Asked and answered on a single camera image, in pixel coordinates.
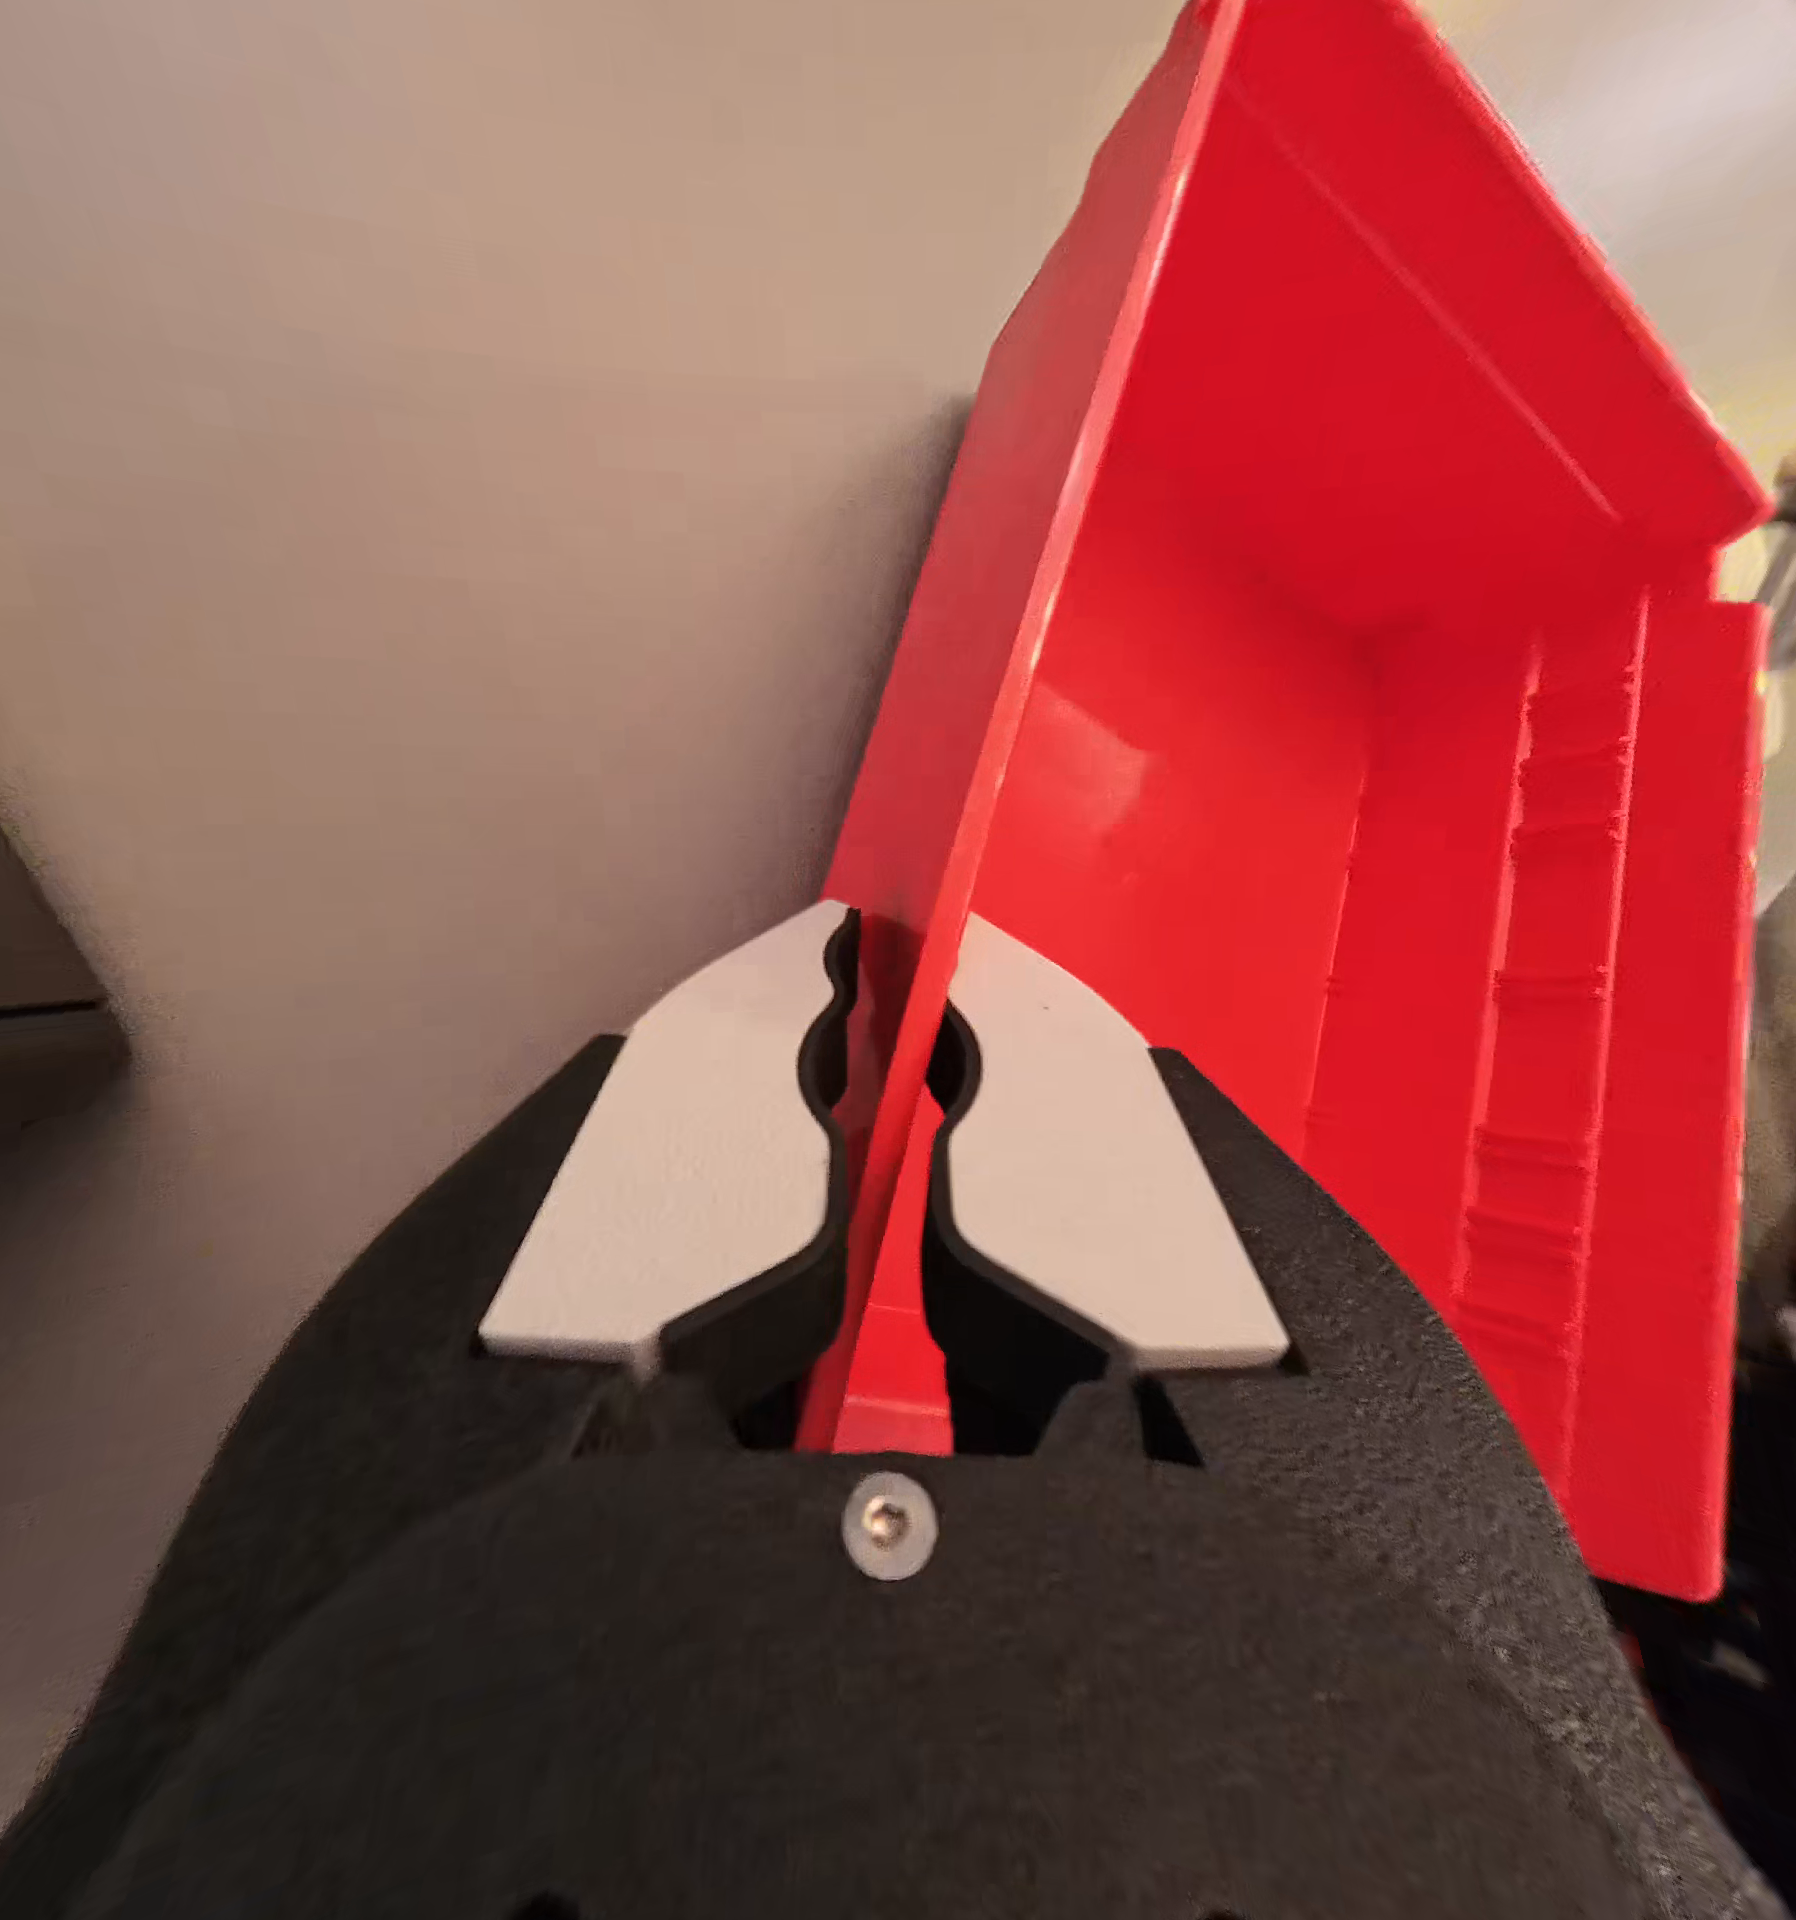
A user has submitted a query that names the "red plastic bin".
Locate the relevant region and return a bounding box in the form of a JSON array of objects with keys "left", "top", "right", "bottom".
[{"left": 794, "top": 0, "right": 1774, "bottom": 1606}]

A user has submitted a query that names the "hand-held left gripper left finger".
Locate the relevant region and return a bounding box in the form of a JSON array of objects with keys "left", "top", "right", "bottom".
[{"left": 477, "top": 895, "right": 855, "bottom": 1382}]

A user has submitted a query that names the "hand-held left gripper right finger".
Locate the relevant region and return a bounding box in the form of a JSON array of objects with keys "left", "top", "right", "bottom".
[{"left": 923, "top": 917, "right": 1290, "bottom": 1376}]

